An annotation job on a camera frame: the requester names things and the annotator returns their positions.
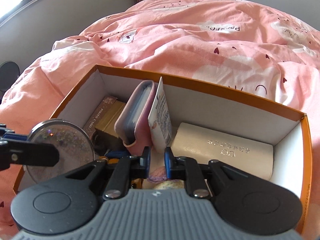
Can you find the pink printed blanket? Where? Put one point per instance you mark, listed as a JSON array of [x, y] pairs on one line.
[[175, 42]]

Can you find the gold box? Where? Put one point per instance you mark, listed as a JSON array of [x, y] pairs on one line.
[[110, 122]]

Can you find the brown slim box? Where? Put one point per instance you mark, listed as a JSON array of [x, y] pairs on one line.
[[97, 120]]

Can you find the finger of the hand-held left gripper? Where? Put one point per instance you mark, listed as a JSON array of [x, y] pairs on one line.
[[30, 155], [15, 137]]

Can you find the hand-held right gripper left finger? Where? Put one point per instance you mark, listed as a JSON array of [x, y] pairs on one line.
[[147, 158]]

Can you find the cream case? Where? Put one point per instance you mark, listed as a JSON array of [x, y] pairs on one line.
[[212, 155]]

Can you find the pink card album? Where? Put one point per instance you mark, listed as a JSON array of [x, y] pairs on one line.
[[130, 105]]

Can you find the orange cardboard box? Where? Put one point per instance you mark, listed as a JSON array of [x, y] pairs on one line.
[[225, 100]]

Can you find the black round object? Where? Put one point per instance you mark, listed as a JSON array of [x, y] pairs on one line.
[[8, 76]]

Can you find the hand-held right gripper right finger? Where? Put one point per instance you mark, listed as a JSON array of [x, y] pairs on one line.
[[168, 162]]

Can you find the white printed packet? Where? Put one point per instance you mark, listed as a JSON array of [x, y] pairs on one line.
[[160, 115]]

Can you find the purple crochet item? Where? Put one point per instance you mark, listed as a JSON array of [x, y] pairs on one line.
[[157, 175]]

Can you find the clear glitter disc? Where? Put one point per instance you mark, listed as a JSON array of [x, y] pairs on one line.
[[72, 140]]

